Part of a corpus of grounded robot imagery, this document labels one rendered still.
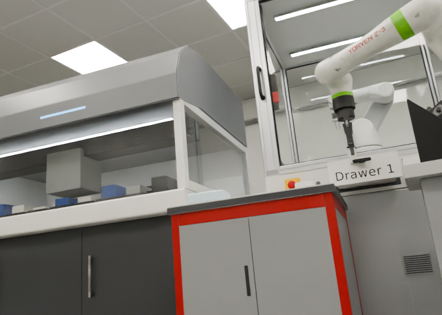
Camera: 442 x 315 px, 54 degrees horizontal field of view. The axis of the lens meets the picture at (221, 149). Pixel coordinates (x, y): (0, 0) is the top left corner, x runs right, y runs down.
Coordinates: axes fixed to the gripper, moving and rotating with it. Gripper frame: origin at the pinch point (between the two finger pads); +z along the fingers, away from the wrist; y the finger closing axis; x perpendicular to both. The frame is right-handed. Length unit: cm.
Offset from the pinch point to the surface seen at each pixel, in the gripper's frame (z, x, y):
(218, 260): 38, -50, 38
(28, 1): -187, -233, -56
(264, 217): 25, -32, 38
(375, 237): 33.6, 3.0, -20.3
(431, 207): 30, 20, 46
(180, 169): -6, -79, 2
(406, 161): 2.1, 21.6, -18.8
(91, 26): -186, -210, -109
